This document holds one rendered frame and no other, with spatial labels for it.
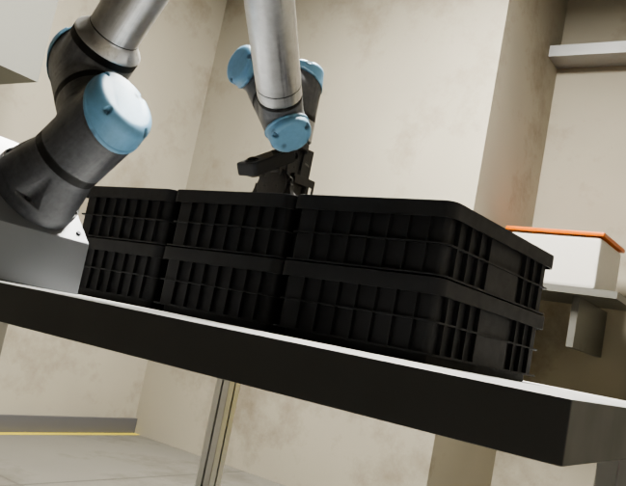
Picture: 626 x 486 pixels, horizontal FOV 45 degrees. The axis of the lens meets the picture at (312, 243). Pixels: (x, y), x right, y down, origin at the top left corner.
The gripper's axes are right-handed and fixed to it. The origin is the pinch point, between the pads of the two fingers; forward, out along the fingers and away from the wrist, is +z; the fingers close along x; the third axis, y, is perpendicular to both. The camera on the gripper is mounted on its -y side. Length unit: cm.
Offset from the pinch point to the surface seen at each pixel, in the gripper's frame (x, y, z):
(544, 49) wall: 65, 245, -152
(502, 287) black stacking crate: -42.2, 11.7, 1.6
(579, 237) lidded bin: 22, 217, -49
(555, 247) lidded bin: 32, 216, -44
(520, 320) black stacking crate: -42.7, 19.6, 5.7
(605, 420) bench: -78, -45, 17
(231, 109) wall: 216, 180, -102
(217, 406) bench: 85, 84, 44
